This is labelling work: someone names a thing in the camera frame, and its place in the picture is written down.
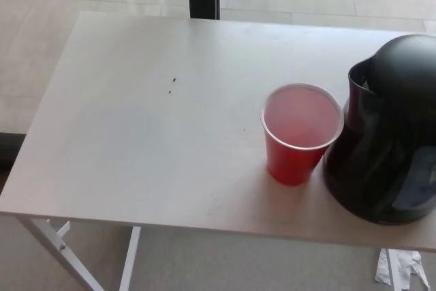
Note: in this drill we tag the black electric kettle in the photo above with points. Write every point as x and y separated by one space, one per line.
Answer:
381 127

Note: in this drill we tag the red plastic cup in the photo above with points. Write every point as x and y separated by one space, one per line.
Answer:
289 165

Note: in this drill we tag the white paper strip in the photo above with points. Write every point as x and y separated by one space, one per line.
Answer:
381 267

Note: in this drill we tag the crumpled white paper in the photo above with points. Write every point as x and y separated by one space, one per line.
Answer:
413 267

